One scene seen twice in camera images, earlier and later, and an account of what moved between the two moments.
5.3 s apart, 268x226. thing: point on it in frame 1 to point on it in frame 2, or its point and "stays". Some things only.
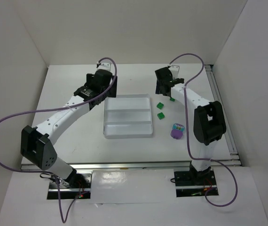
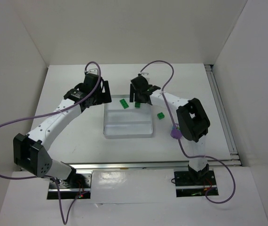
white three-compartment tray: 128,116 stays
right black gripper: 160,86 to 137,94
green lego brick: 161,115 stays
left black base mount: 78,186 stays
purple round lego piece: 177,134 stays
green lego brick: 160,105 to 137,104
